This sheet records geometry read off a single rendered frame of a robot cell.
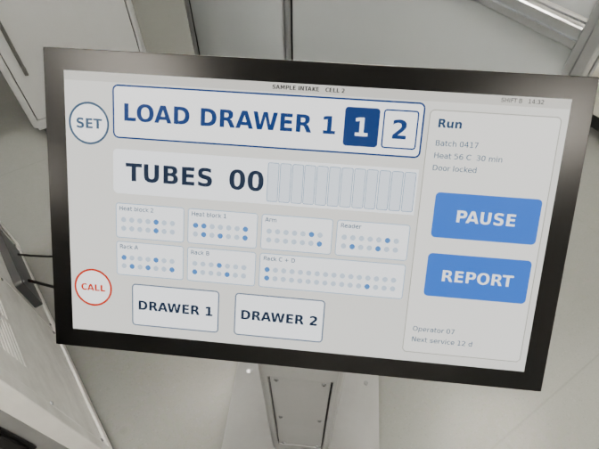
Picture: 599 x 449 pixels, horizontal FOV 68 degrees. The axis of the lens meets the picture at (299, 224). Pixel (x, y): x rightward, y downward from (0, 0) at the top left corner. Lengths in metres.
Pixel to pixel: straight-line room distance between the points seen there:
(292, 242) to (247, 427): 1.04
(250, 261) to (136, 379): 1.18
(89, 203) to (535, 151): 0.44
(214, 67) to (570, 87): 0.33
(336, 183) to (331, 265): 0.08
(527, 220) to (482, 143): 0.09
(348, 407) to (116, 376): 0.75
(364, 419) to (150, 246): 1.08
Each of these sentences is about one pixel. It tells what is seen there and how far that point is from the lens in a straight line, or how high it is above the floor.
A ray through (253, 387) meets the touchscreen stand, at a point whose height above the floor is 0.04.
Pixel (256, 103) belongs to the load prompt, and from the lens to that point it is 0.44.
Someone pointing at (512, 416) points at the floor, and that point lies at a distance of 1.61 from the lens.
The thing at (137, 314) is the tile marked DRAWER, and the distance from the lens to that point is 0.51.
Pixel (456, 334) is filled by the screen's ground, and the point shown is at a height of 1.00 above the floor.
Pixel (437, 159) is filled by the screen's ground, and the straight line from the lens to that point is 0.44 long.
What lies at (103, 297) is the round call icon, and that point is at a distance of 0.52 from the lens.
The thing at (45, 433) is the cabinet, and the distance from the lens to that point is 1.15.
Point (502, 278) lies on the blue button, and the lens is 0.48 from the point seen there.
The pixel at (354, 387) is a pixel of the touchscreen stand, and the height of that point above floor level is 0.04.
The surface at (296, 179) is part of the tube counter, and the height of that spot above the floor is 1.11.
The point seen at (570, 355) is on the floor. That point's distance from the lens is 1.79.
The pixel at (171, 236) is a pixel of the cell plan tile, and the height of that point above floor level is 1.06.
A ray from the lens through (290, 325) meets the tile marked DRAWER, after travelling 0.47.
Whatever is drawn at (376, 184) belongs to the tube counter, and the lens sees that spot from 0.44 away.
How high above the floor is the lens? 1.42
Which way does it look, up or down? 51 degrees down
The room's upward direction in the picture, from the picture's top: straight up
